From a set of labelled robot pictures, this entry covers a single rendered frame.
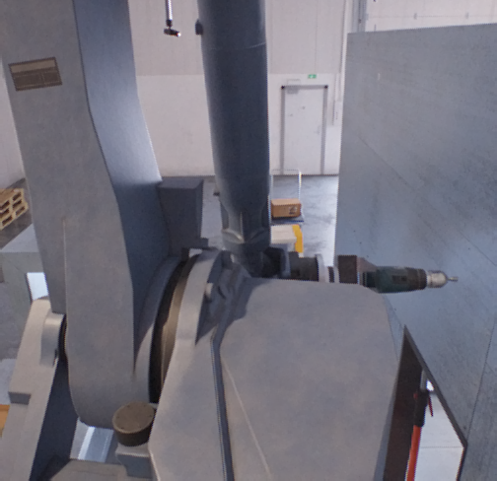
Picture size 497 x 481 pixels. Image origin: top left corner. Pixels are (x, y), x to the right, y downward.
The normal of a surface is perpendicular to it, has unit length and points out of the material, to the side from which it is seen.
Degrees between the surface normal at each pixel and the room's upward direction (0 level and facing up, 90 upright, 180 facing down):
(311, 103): 90
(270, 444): 16
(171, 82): 90
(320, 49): 90
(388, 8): 90
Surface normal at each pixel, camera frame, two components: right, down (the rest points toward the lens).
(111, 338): -0.15, 0.14
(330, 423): -0.06, -0.78
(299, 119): -0.01, 0.39
